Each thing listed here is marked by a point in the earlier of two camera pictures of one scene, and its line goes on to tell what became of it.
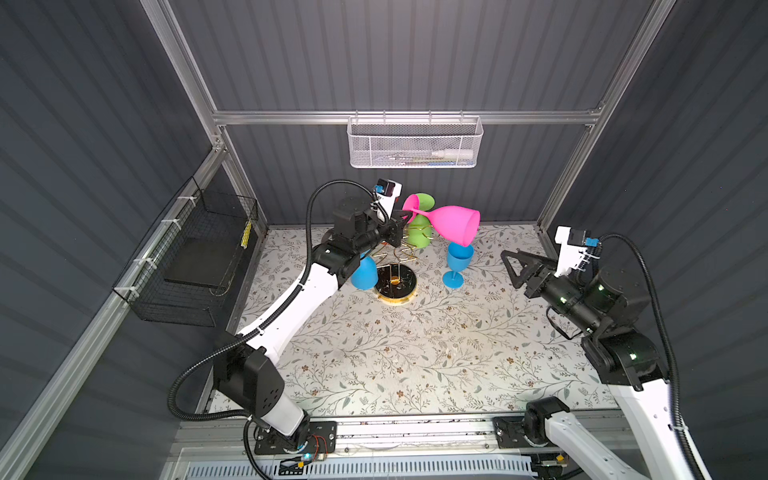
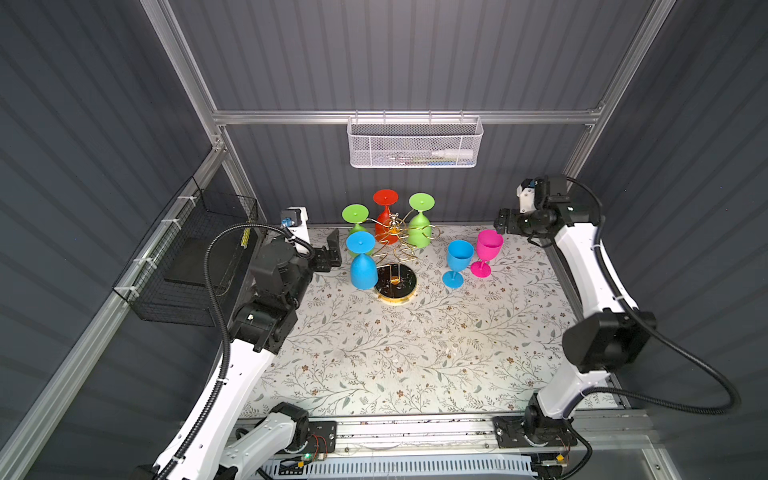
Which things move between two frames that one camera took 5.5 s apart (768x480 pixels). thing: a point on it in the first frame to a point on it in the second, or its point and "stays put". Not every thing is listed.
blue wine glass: x=365 y=276 stays put
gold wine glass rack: x=396 y=280 stays put
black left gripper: x=393 y=227 to x=320 y=264
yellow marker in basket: x=246 y=236 stays put
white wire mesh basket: x=414 y=142 stays put
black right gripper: x=543 y=272 to x=500 y=221
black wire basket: x=181 y=273 stays put
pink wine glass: x=456 y=224 to x=488 y=248
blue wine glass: x=459 y=258 stays put
